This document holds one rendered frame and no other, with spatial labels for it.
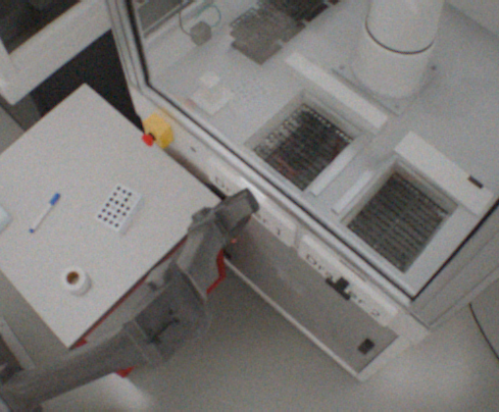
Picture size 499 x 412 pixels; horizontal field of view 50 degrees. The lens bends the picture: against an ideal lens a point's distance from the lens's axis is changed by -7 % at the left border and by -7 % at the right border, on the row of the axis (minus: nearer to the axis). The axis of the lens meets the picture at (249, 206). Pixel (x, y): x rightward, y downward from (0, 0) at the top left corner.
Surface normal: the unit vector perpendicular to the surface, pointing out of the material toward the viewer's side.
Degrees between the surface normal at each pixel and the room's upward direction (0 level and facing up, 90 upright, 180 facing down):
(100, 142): 0
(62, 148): 0
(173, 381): 1
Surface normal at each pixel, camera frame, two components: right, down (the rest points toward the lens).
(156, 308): 0.68, -0.30
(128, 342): -0.26, 0.32
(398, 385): -0.01, -0.43
